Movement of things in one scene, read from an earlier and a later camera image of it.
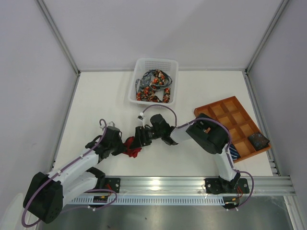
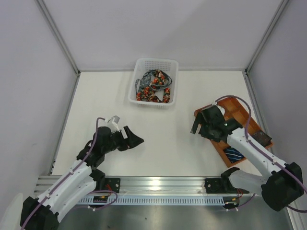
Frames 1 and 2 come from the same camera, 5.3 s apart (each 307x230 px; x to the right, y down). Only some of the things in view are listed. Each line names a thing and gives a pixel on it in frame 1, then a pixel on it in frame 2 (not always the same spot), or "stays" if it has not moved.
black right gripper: x=139 y=137 → x=204 y=123
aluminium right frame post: x=282 y=5 stays
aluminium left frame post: x=47 y=13 stays
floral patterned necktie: x=159 y=78 stays
